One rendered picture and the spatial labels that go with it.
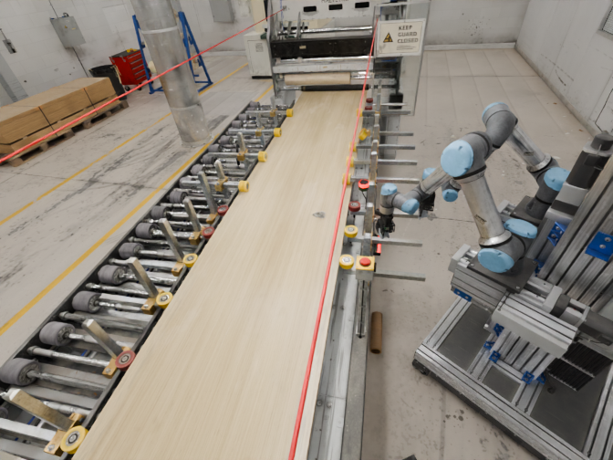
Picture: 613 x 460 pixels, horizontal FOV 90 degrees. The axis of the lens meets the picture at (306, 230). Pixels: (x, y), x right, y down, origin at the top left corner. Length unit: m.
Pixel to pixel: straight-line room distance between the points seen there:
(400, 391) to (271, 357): 1.15
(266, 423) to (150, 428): 0.43
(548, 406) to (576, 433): 0.14
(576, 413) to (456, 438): 0.63
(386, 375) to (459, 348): 0.50
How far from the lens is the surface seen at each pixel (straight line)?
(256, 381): 1.37
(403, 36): 3.94
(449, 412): 2.35
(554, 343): 1.59
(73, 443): 1.58
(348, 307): 1.84
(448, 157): 1.27
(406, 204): 1.52
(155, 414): 1.46
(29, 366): 2.03
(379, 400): 2.29
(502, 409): 2.20
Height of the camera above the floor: 2.14
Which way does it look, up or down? 41 degrees down
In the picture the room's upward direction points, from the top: 6 degrees counter-clockwise
